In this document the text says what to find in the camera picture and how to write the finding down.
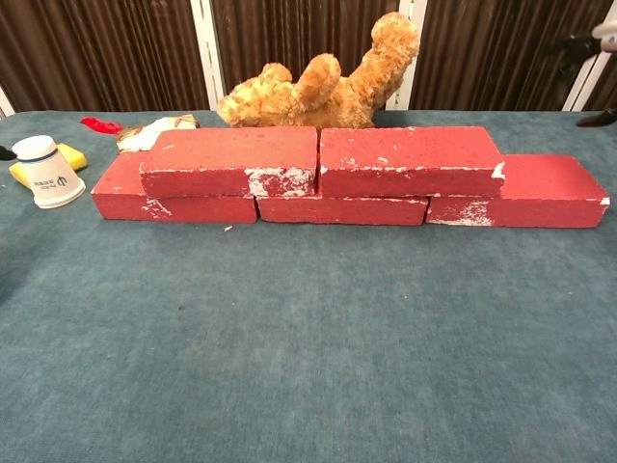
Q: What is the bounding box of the right black-fingered robot hand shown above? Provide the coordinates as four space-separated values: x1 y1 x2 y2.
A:
553 21 617 129

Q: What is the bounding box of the white plastic bottle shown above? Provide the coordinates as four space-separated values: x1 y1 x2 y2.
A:
11 135 87 209

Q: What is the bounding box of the dark brown ribbed panel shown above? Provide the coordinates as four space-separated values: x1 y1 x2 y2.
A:
211 0 404 93
585 52 617 112
409 0 617 112
0 0 208 113

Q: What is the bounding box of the yellow sponge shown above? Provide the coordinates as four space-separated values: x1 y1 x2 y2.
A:
8 142 90 187

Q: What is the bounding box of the red tassel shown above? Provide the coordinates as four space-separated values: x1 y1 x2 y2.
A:
79 116 124 136

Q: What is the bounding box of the gold patterned gift box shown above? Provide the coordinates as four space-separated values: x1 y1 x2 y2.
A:
115 114 201 154

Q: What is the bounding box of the brown teddy bear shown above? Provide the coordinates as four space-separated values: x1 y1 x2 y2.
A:
216 12 420 130

